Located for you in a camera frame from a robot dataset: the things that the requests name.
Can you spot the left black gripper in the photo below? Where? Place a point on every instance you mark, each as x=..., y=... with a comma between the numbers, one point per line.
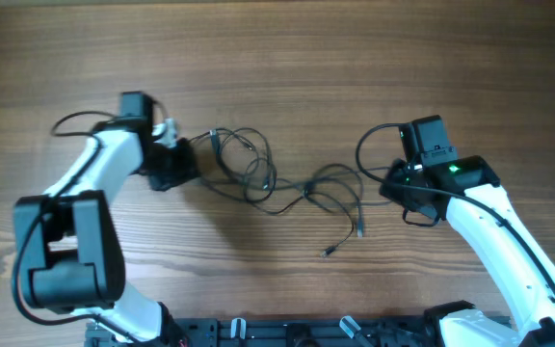
x=189, y=170

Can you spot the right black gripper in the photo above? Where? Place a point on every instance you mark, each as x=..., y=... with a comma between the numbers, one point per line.
x=394, y=194

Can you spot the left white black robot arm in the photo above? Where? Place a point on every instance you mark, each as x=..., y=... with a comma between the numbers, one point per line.
x=69, y=265

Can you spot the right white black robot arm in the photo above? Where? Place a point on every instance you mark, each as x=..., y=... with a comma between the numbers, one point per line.
x=434, y=181

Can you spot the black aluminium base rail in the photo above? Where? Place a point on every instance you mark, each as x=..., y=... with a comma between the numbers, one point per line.
x=389, y=331

